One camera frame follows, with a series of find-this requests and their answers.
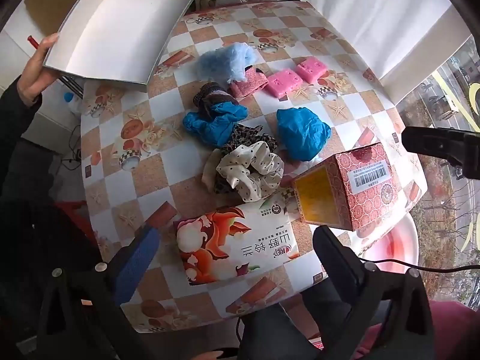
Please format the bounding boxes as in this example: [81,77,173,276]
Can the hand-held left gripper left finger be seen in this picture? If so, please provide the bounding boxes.
[35,227,162,360]

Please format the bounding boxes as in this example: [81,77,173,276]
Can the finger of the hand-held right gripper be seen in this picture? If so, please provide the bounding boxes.
[402,126,466,167]

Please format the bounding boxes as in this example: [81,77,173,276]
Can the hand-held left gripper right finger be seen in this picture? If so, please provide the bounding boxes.
[313,226,437,360]

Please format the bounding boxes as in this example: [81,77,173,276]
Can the white polka dot scrunchie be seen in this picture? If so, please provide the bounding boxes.
[215,145,286,202]

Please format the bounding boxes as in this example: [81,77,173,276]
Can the blue plastic shoe cover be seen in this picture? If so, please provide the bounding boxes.
[182,103,248,148]
[276,107,332,162]

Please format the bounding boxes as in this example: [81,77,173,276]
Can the pink sponge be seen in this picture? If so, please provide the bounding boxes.
[265,68,303,97]
[295,56,329,84]

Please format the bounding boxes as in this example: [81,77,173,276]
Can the leopard print scrunchie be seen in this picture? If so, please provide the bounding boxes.
[220,124,279,158]

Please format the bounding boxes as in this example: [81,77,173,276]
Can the brown striped scrunchie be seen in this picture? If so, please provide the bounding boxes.
[193,81,238,118]

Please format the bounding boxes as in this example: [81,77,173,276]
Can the pink glitter cloth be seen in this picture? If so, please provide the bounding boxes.
[229,67,271,99]

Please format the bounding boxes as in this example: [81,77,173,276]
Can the light blue fluffy scrunchie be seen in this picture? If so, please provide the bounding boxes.
[197,43,258,84]

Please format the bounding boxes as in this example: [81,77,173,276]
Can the white storage box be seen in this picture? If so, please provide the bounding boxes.
[42,0,215,94]

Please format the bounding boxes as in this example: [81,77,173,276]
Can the another person's forearm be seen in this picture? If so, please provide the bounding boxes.
[0,77,44,203]

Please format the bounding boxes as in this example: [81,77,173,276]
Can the pink plastic stool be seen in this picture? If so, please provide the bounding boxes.
[358,217,419,275]

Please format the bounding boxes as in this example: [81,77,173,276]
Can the red patterned carton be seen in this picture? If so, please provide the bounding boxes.
[292,142,399,232]

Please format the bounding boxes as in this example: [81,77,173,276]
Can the floral tissue pack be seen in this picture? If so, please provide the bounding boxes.
[175,194,301,288]

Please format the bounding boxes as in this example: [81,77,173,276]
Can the checkered printed tablecloth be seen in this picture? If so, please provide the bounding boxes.
[79,0,429,334]

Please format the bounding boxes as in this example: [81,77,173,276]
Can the beige scrunchie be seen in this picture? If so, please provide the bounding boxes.
[202,149,226,193]

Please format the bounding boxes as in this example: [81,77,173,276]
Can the black cable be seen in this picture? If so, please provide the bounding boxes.
[358,258,480,273]

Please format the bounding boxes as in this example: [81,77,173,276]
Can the black floor cables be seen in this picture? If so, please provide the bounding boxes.
[61,124,82,167]

